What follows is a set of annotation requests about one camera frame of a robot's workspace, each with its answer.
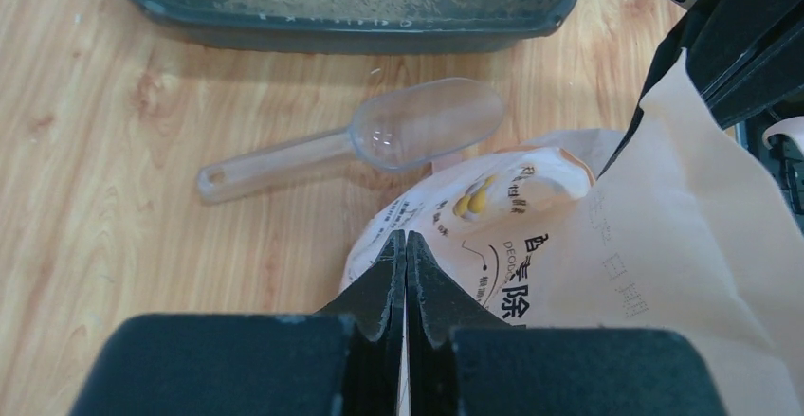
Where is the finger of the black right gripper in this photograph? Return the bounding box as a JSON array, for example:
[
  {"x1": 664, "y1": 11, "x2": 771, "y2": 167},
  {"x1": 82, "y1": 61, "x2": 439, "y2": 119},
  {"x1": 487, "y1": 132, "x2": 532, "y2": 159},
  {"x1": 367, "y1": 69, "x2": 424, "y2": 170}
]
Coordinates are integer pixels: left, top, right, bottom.
[{"x1": 599, "y1": 0, "x2": 804, "y2": 176}]

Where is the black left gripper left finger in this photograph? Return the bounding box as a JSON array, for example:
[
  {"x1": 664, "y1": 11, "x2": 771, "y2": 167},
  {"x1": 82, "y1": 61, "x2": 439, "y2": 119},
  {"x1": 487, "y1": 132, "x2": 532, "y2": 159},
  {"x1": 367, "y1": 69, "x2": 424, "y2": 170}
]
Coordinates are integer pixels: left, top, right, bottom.
[{"x1": 71, "y1": 230, "x2": 406, "y2": 415}]

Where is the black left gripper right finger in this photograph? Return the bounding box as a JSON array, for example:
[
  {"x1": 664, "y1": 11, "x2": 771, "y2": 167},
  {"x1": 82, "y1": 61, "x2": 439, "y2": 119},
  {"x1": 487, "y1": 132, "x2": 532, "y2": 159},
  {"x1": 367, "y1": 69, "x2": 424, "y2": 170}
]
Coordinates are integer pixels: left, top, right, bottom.
[{"x1": 406, "y1": 232, "x2": 725, "y2": 415}]

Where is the pink cat litter bag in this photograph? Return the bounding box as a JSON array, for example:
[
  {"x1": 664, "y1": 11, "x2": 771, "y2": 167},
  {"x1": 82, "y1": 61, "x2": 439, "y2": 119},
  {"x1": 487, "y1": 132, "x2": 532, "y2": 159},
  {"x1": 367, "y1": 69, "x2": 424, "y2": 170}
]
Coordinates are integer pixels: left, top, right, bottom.
[{"x1": 341, "y1": 54, "x2": 803, "y2": 415}]

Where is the clear plastic scoop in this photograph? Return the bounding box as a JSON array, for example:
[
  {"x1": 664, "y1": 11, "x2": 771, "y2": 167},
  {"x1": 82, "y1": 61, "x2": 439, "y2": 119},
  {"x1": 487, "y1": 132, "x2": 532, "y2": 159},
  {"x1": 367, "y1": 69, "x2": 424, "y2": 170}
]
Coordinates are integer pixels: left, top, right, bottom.
[{"x1": 196, "y1": 78, "x2": 505, "y2": 203}]

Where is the dark grey litter box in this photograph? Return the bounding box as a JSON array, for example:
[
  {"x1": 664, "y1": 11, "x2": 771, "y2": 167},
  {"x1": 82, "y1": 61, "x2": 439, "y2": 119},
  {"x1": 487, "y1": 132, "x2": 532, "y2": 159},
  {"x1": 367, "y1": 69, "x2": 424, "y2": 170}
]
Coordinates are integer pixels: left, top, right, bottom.
[{"x1": 130, "y1": 0, "x2": 577, "y2": 55}]

